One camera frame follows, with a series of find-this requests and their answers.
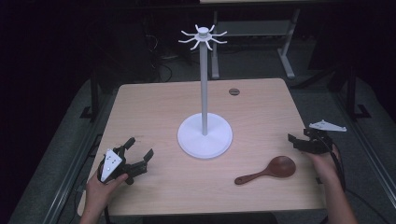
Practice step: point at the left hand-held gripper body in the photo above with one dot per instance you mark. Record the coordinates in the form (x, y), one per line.
(110, 163)

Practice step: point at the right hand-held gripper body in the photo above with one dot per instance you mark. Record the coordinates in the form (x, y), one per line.
(317, 143)

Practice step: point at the dark brown wooden spoon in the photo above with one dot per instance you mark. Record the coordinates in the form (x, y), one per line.
(281, 167)

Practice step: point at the white hook rack stand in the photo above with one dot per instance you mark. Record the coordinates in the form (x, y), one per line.
(204, 93)

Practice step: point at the person's left hand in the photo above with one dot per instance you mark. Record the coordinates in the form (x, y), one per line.
(98, 194)

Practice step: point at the black metal stand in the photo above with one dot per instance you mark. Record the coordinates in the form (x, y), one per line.
(94, 96)
(351, 93)

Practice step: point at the round grey table grommet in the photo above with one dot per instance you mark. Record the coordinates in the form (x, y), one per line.
(234, 91)

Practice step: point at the metal frame rail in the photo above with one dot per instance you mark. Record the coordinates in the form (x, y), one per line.
(74, 168)
(370, 152)

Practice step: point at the grey metal desk frame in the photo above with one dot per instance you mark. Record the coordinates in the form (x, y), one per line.
(288, 53)

